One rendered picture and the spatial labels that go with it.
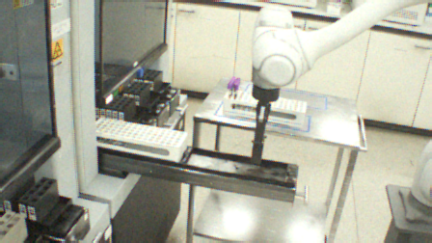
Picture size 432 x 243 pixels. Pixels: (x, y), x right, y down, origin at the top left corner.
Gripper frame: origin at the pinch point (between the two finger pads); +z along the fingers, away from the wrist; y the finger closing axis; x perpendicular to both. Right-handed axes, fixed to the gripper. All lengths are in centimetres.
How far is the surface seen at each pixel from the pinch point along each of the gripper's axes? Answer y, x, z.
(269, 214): -52, 7, 60
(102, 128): -0.7, -48.3, 2.2
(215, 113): -33.7, -18.8, 6.2
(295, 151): -169, 18, 89
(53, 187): 35, -45, 1
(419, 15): -231, 98, -11
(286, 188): 5.1, 10.1, 7.8
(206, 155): -5.6, -15.6, 7.8
